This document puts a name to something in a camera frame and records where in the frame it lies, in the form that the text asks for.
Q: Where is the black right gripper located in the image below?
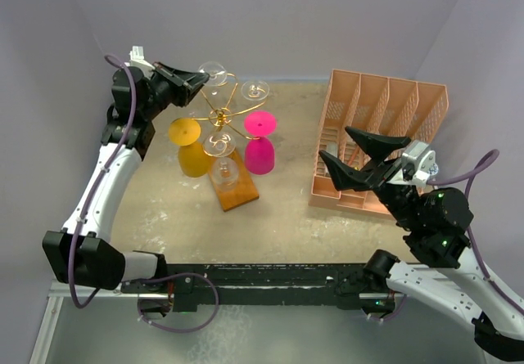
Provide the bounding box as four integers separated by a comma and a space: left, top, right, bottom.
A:
317, 124, 421, 229

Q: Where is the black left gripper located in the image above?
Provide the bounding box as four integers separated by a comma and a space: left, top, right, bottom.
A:
141, 61, 209, 120

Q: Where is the clear champagne flute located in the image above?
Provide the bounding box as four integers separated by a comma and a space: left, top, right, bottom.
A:
198, 61, 228, 97

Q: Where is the clear wine glass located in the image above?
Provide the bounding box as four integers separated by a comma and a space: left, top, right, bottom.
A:
241, 80, 270, 101
203, 130, 239, 191

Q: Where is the clear wine glass front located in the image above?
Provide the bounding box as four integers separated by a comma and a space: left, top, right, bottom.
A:
203, 130, 239, 191

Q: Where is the yellow plastic goblet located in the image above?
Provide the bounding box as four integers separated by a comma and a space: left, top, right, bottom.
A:
168, 118, 211, 178

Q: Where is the magenta plastic goblet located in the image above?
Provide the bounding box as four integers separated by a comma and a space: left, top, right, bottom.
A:
244, 110, 277, 175

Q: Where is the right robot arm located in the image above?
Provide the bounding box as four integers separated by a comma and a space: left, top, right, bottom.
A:
318, 126, 523, 362

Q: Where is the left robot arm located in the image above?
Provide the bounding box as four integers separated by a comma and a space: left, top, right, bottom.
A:
43, 62, 210, 292

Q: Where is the wooden rack base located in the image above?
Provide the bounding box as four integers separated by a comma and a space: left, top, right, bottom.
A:
208, 151, 260, 212

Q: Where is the peach plastic file organizer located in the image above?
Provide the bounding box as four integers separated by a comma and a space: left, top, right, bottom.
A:
309, 70, 449, 220

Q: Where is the gold wire glass rack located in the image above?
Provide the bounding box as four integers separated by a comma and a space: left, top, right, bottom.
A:
191, 72, 269, 140

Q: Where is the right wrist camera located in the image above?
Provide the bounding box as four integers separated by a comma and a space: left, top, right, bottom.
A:
387, 140, 439, 188

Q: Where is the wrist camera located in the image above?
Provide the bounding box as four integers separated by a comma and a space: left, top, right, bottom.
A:
129, 46, 155, 74
387, 140, 439, 188

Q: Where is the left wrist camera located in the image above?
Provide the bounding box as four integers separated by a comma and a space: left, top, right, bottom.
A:
129, 46, 155, 74

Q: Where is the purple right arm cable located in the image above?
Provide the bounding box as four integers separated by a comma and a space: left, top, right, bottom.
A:
366, 149, 524, 324

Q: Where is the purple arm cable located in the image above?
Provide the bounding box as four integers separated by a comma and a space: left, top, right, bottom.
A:
67, 54, 220, 335
366, 149, 524, 324

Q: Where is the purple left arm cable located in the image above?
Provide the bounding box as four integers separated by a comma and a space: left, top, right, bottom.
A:
67, 54, 220, 335

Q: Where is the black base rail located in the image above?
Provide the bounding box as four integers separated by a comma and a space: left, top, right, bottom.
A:
121, 263, 403, 313

